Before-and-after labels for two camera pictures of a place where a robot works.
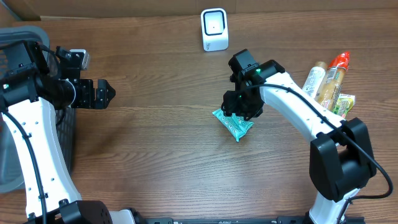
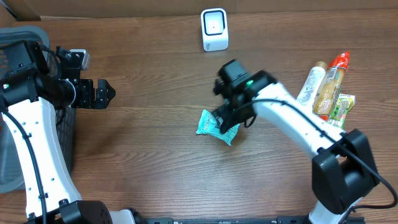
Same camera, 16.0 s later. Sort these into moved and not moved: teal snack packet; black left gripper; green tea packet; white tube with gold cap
Moved: teal snack packet
Not moved: black left gripper; green tea packet; white tube with gold cap
